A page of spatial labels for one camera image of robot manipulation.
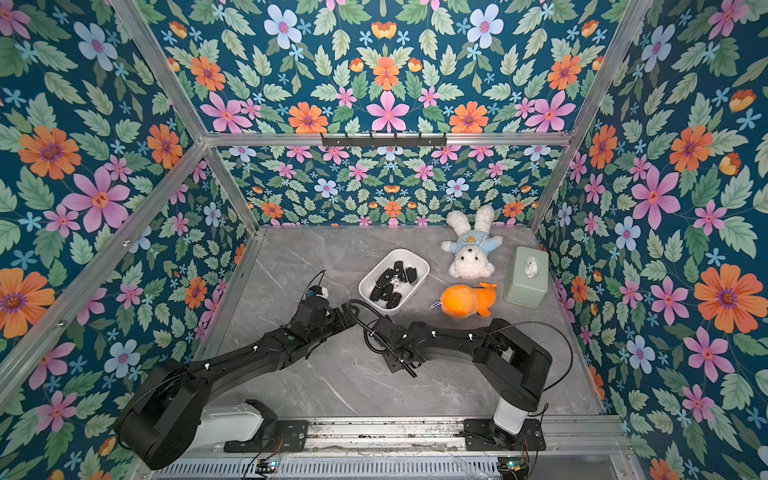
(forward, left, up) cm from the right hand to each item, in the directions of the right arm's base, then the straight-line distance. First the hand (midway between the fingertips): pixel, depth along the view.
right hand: (399, 358), depth 87 cm
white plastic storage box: (+25, +3, +3) cm, 26 cm away
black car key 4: (+21, +5, +4) cm, 22 cm away
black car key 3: (+18, +3, +2) cm, 19 cm away
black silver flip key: (+29, -3, +2) cm, 30 cm away
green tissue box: (+23, -40, +9) cm, 47 cm away
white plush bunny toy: (+36, -24, +11) cm, 44 cm away
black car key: (+31, +2, +4) cm, 31 cm away
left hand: (+10, +14, +9) cm, 19 cm away
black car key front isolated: (+21, +9, +3) cm, 23 cm away
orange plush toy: (+15, -19, +8) cm, 26 cm away
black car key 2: (+27, +7, +4) cm, 28 cm away
